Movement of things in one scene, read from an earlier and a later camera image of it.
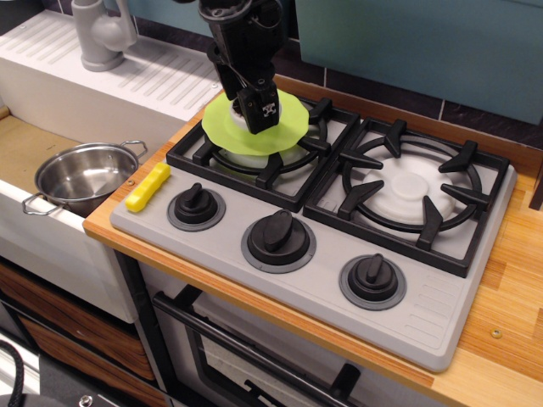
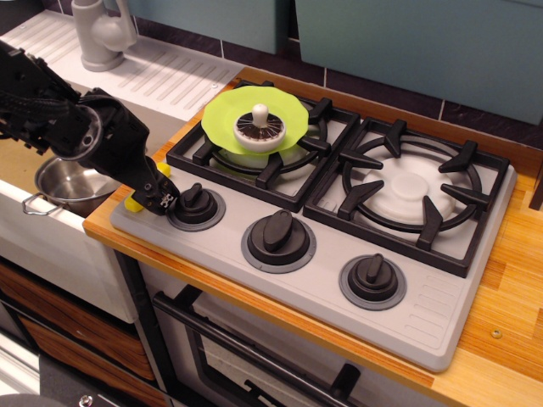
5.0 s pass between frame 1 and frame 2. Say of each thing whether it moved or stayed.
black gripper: moved
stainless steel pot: stayed
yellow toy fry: stayed
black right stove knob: stayed
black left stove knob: stayed
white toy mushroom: moved
